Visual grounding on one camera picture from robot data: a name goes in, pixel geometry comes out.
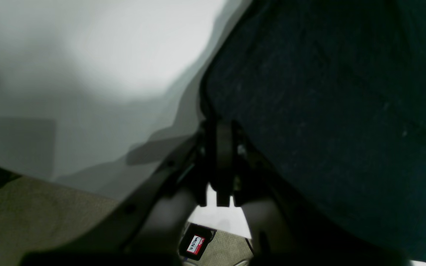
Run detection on left gripper right finger image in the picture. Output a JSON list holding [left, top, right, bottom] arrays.
[[217, 122, 411, 266]]

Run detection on left gripper left finger image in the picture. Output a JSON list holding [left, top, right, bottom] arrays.
[[21, 123, 217, 266]]

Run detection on black T-shirt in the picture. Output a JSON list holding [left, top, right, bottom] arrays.
[[200, 0, 426, 262]]

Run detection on black device red label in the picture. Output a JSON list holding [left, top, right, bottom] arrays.
[[178, 223, 217, 261]]

